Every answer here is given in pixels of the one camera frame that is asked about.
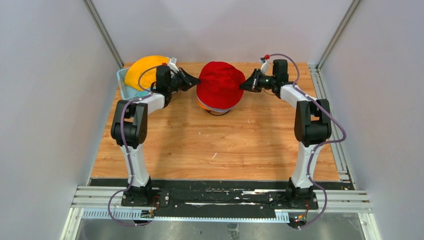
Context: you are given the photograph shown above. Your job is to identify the aluminium corner frame rail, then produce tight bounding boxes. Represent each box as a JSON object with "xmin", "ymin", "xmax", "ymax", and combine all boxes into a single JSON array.
[{"xmin": 308, "ymin": 0, "xmax": 362, "ymax": 191}]

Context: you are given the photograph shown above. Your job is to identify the black wire hat stand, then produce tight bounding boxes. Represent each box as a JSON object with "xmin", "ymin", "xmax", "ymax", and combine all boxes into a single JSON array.
[{"xmin": 205, "ymin": 109, "xmax": 231, "ymax": 117}]

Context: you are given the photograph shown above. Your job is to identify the orange bucket hat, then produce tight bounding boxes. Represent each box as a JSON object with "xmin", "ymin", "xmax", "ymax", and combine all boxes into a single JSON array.
[{"xmin": 197, "ymin": 101, "xmax": 210, "ymax": 111}]

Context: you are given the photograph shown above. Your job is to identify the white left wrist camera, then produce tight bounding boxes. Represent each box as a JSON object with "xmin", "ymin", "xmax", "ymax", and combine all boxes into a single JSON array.
[{"xmin": 167, "ymin": 57, "xmax": 179, "ymax": 74}]

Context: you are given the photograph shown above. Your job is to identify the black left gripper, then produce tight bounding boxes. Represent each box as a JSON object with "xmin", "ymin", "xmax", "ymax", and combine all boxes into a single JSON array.
[{"xmin": 166, "ymin": 68, "xmax": 201, "ymax": 93}]

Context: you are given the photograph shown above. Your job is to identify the yellow bucket hat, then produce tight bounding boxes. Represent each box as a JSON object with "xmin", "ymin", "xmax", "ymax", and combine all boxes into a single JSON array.
[{"xmin": 124, "ymin": 55, "xmax": 171, "ymax": 93}]

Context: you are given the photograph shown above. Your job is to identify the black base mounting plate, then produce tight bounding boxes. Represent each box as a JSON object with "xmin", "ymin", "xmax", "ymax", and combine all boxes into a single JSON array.
[{"xmin": 89, "ymin": 178, "xmax": 356, "ymax": 218}]

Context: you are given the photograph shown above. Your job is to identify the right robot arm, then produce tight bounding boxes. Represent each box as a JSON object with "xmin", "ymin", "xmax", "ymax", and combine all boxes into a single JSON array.
[{"xmin": 239, "ymin": 57, "xmax": 332, "ymax": 209}]

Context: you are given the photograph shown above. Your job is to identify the left aluminium corner rail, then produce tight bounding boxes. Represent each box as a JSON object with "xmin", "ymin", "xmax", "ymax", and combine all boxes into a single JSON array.
[{"xmin": 82, "ymin": 0, "xmax": 124, "ymax": 69}]

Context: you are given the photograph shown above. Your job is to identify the red bucket hat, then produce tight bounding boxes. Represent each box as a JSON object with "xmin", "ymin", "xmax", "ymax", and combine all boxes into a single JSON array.
[{"xmin": 196, "ymin": 61, "xmax": 246, "ymax": 109}]

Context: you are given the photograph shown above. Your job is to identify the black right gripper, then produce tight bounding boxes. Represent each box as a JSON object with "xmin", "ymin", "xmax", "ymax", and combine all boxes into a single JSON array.
[{"xmin": 238, "ymin": 69, "xmax": 276, "ymax": 94}]

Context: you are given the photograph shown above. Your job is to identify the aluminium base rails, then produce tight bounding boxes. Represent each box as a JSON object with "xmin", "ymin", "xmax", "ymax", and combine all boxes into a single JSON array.
[{"xmin": 61, "ymin": 186, "xmax": 381, "ymax": 240}]

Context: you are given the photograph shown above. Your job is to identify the teal plastic basket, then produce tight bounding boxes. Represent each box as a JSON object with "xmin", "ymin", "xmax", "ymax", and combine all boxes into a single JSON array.
[{"xmin": 116, "ymin": 67, "xmax": 151, "ymax": 100}]

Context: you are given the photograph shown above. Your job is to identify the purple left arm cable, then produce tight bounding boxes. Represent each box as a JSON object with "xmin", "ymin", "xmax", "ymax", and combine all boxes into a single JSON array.
[{"xmin": 106, "ymin": 64, "xmax": 163, "ymax": 227}]

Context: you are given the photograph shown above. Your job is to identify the grey bucket hat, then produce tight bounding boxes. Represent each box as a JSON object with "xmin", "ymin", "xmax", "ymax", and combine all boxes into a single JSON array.
[{"xmin": 197, "ymin": 98, "xmax": 236, "ymax": 112}]

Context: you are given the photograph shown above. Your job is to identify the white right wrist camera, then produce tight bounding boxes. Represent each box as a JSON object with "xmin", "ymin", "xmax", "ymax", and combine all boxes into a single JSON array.
[{"xmin": 259, "ymin": 56, "xmax": 270, "ymax": 75}]

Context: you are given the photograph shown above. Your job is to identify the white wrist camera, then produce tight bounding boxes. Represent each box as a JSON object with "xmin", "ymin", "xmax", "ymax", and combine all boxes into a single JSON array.
[
  {"xmin": 259, "ymin": 56, "xmax": 270, "ymax": 75},
  {"xmin": 167, "ymin": 57, "xmax": 179, "ymax": 74}
]

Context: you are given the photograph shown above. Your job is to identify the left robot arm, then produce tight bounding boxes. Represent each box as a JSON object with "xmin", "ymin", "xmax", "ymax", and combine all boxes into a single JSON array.
[{"xmin": 110, "ymin": 64, "xmax": 201, "ymax": 207}]

